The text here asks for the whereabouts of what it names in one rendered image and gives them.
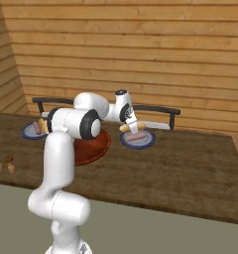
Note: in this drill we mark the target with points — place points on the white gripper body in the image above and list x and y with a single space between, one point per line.
133 120

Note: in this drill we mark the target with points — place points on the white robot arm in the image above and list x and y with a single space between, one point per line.
59 158

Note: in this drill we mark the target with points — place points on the tan bread bun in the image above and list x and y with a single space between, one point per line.
125 127
42 125

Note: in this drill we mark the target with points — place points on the pink sausage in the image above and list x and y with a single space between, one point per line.
137 136
36 128

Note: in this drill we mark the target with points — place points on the blue-rimmed grey plate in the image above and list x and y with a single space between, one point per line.
29 133
142 143

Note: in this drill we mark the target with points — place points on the red-brown bowl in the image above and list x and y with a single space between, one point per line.
91 147

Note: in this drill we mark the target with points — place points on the brown-topped wooden shaker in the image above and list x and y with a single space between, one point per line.
10 166

